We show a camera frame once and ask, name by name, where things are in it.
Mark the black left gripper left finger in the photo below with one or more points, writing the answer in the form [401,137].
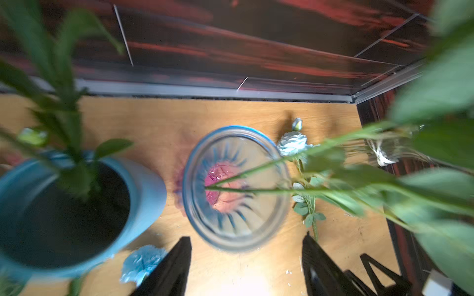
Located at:
[170,277]

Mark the blue pink glass vase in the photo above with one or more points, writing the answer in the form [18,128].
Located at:
[231,212]

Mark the white printed ribbon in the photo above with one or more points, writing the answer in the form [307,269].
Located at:
[384,150]

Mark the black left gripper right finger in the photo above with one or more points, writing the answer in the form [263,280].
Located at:
[322,276]

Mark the blue carnation flower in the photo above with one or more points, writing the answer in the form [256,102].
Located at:
[141,263]

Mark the teal ceramic vase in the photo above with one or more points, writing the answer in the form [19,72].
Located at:
[46,233]

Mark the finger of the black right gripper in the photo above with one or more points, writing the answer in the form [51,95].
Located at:
[400,286]

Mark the pink rose bud stem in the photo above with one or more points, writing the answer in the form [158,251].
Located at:
[58,114]

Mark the clear ribbed glass vase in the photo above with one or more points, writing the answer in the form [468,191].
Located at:
[403,137]

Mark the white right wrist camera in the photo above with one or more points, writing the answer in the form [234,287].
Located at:
[437,284]

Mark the red rose flower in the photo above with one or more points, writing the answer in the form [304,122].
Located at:
[435,204]

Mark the white rose spray stem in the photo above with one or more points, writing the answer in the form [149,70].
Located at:
[292,143]

